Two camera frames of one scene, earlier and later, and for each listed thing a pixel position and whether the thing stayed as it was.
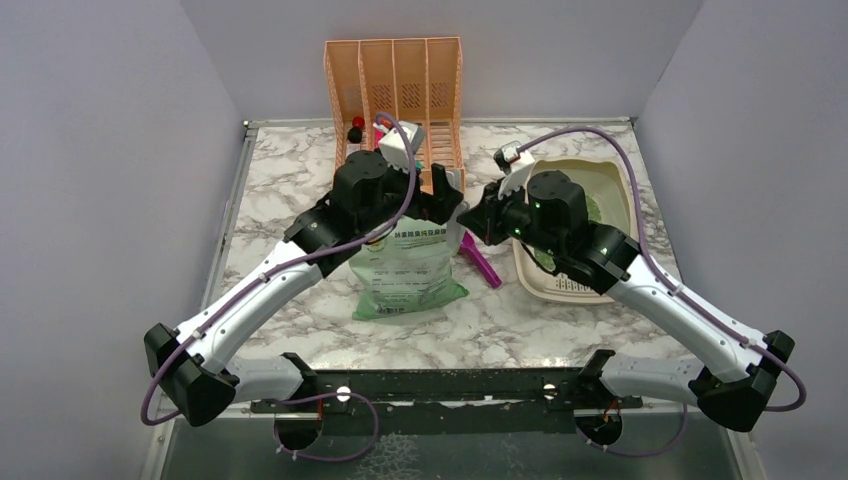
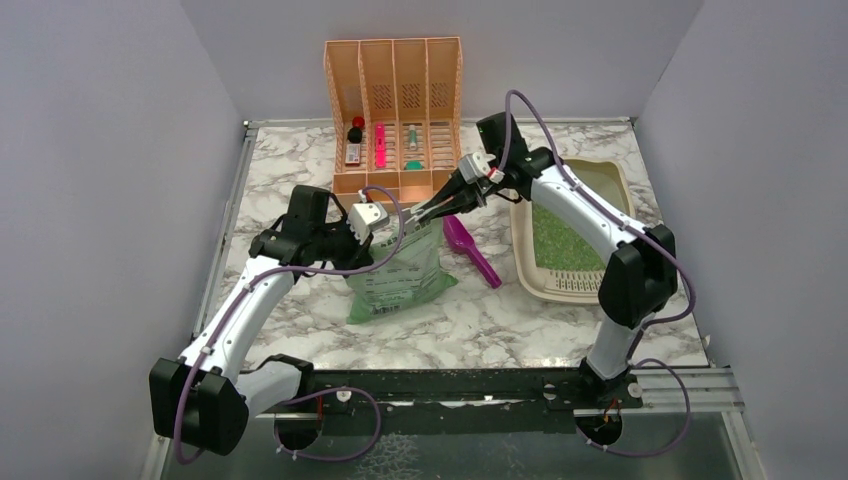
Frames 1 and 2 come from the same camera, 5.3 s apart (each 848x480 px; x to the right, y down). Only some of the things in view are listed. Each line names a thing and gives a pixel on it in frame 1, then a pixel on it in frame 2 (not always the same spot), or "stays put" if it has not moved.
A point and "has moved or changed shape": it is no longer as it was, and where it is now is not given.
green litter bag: [408, 270] has moved or changed shape
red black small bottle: [355, 133] stays put
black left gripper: [436, 206] to [358, 255]
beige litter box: [610, 199] stays put
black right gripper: [484, 218] to [456, 196]
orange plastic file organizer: [419, 78] stays put
